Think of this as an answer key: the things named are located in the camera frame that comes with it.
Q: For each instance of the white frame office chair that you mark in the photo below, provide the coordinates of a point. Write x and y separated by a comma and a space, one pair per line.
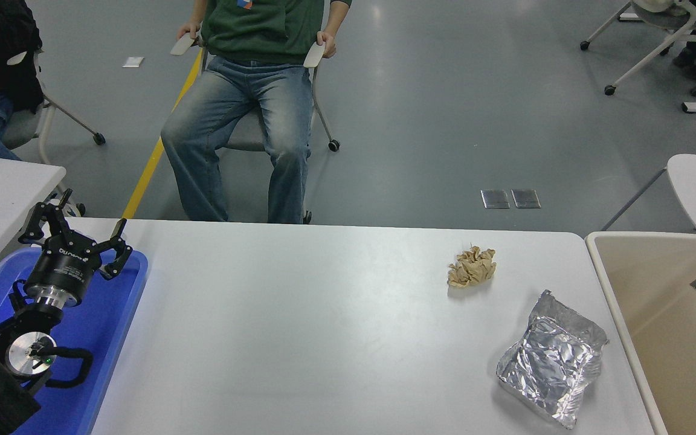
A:
686, 23
22, 127
313, 54

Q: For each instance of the person's left hand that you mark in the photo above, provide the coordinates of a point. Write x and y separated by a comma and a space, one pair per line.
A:
327, 41

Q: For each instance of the metal floor outlet plate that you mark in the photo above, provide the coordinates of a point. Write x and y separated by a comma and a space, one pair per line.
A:
525, 198
495, 199

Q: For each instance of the silver foil tray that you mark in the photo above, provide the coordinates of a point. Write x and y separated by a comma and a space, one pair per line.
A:
550, 362

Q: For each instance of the person's right hand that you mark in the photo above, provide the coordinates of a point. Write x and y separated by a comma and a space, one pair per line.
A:
190, 28

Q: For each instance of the crumpled tan paper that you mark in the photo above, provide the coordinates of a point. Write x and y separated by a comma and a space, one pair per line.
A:
472, 269

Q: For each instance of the blue plastic tray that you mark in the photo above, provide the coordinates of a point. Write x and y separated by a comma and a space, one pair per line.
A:
100, 338

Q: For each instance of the blue ID badge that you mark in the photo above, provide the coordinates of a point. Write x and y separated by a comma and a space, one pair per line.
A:
244, 3

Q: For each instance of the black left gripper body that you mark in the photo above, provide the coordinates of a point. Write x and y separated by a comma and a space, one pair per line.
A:
64, 266

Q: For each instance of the large pale plastic bin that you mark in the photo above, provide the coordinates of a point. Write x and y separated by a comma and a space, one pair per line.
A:
656, 314

